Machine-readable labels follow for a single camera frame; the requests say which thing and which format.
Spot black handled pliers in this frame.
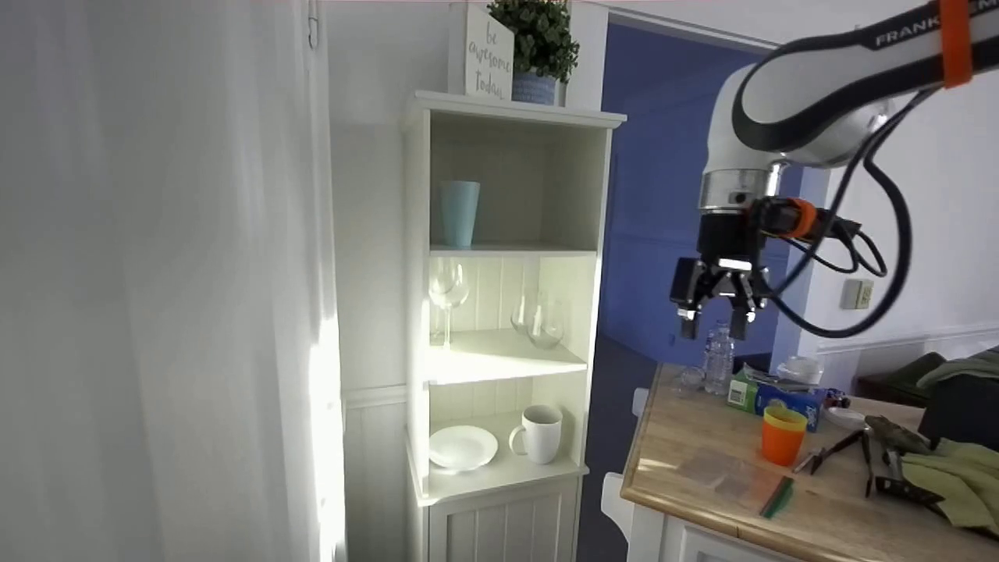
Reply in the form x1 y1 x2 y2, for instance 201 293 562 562
802 425 867 479

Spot wooden table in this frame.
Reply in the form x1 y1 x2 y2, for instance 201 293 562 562
598 469 791 562

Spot orange plastic cup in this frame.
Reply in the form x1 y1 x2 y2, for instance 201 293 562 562
754 404 811 469

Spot white lettered sign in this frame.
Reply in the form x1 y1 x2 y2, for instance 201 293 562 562
458 5 519 105

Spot green marker pen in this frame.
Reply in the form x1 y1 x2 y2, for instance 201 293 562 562
759 474 798 522

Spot short clear stemless glass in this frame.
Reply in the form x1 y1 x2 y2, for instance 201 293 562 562
523 297 569 352
504 289 537 338

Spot white ceramic mug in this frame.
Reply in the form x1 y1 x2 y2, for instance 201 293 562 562
504 404 564 469

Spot white bowl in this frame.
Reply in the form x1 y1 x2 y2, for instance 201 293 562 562
424 422 501 479

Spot black bag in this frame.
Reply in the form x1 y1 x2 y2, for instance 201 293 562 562
852 347 999 453

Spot clear plastic water bottle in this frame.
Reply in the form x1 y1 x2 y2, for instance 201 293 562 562
699 325 740 400

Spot white open shelf cabinet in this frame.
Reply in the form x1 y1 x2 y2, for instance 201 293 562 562
402 89 630 562

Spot orange cable strap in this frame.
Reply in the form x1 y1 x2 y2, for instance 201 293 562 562
935 0 980 91

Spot small green box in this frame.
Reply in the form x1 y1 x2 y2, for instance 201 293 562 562
723 365 771 412

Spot green potted plant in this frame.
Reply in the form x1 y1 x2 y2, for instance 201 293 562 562
483 0 583 111

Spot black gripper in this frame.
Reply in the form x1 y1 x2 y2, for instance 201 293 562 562
669 211 775 343

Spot clear plastic sheet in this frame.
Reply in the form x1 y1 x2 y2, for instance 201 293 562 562
675 448 775 507

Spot light blue plastic cup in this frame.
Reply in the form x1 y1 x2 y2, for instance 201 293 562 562
429 178 483 254

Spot black metal hand tools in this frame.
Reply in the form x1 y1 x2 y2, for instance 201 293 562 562
857 412 944 508

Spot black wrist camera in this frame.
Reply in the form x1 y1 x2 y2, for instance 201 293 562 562
748 193 867 251

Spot tall clear wine glass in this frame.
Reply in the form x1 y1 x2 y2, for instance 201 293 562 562
424 255 471 352

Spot blue tissue box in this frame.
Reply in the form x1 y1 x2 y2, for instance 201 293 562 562
751 352 836 433

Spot olive green cloth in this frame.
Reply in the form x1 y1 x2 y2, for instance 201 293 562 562
900 433 999 536

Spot wall light switch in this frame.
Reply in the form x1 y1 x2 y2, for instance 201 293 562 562
836 276 878 316

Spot white door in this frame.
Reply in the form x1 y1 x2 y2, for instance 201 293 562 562
0 0 350 562

